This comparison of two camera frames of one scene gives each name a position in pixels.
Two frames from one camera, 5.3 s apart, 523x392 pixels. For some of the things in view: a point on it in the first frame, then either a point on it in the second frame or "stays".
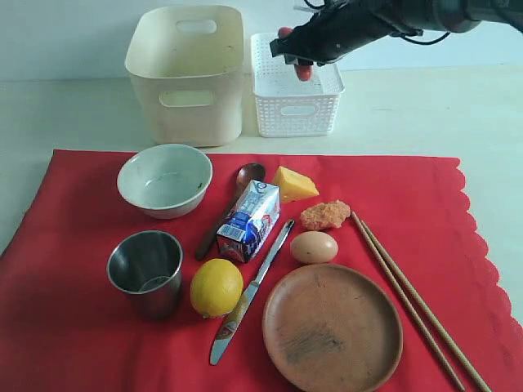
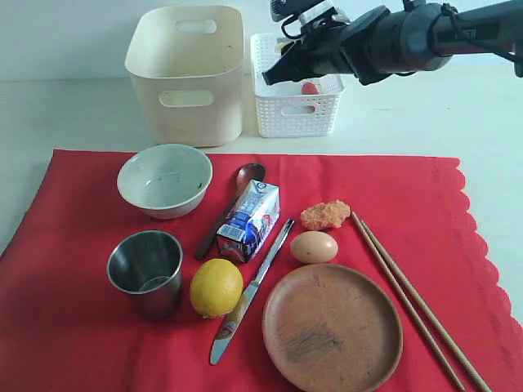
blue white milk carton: [250, 221] stays
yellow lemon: [216, 287] stays
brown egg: [313, 247] stays
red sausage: [303, 71] → [310, 88]
